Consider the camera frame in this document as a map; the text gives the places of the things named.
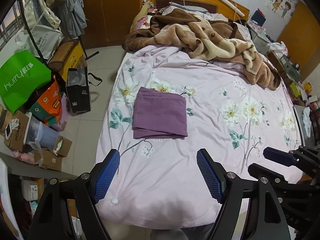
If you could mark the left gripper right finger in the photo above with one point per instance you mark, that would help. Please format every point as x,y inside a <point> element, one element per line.
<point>212,175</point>

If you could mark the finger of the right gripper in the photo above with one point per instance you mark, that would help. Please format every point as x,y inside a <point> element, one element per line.
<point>257,171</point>
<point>277,156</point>

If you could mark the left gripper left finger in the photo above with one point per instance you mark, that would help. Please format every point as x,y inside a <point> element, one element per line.
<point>102,175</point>

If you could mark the purple knit pants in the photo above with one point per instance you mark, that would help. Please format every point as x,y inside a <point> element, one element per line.
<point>159,115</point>

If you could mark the pile of grey clothes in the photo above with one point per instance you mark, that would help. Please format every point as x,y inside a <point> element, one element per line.
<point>73,18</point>

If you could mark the black clothes rack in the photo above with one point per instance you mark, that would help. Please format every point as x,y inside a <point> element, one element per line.
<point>46,23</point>

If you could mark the light blue cloth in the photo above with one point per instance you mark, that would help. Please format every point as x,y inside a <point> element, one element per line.
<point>306,121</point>

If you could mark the brown cardboard box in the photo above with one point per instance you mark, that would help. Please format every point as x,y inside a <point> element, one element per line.
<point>52,158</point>

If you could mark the blue grey bucket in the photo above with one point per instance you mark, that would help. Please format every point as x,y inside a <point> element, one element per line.
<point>40,134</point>

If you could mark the orange cardboard box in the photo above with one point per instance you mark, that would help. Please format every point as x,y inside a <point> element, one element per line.
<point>48,105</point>

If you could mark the pink floral duvet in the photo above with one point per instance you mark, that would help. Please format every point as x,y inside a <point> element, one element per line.
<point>158,184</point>

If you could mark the grey DUSTO shoe box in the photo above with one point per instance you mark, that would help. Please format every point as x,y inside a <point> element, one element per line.
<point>290,68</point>

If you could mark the HONOR cardboard box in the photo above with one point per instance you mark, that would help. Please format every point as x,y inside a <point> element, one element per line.
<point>15,131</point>

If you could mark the black bag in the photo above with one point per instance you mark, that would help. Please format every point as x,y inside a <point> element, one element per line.
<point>77,88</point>

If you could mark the white plastic bag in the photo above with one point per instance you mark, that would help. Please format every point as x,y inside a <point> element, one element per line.
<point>279,49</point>

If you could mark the green shopping bag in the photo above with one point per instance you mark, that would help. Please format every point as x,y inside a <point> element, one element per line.
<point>21,75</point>

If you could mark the white tote bag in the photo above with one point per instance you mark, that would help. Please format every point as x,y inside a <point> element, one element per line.
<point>46,39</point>

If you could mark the brown fleece blanket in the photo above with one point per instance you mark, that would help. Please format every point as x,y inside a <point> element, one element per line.
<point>205,40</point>

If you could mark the wooden wardrobe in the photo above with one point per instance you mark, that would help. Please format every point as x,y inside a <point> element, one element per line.
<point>108,21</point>

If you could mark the cartoon couple wall sticker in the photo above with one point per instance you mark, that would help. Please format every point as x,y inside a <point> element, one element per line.
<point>283,8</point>

